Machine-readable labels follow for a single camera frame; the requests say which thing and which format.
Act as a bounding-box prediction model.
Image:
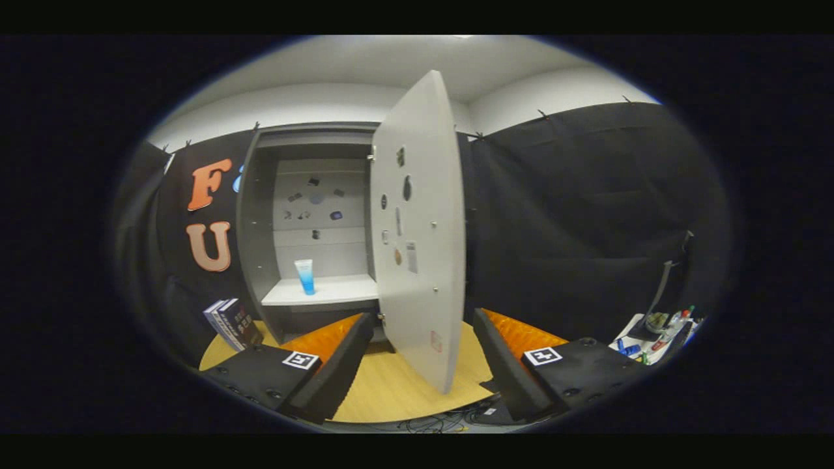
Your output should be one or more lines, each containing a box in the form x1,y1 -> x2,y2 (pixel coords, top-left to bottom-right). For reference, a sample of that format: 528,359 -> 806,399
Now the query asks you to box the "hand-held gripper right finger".
472,308 -> 652,422

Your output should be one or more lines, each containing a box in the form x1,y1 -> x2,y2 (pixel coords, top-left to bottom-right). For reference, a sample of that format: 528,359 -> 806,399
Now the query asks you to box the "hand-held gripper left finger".
199,313 -> 375,424

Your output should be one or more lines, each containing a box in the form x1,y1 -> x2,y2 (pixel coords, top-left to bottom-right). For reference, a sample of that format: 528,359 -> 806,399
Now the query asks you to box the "white and blue tube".
294,259 -> 316,296

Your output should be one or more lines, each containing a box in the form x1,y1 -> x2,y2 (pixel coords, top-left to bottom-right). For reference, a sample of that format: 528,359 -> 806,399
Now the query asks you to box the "white cabinet shelf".
261,274 -> 380,307

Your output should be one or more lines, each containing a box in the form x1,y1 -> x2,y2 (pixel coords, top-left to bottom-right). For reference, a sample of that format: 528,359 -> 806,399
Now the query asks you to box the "dark cover book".
216,298 -> 265,351

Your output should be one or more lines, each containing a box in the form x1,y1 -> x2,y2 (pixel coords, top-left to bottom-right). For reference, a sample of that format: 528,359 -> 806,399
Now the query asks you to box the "grey cabinet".
236,122 -> 473,346

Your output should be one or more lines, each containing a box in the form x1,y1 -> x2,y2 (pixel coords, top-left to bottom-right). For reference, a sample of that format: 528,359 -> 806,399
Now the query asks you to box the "black backdrop cloth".
114,101 -> 734,365

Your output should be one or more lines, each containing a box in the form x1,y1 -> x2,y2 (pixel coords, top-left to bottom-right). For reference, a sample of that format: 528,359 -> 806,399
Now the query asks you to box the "clear bottle red cap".
652,306 -> 695,352

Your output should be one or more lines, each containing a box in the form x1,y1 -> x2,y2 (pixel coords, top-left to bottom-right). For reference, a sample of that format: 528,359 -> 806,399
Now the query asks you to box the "black desk stand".
627,261 -> 675,341

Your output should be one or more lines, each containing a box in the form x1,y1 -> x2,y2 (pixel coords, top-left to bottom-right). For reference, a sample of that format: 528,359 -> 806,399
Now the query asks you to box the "tangle of black cables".
391,407 -> 502,434

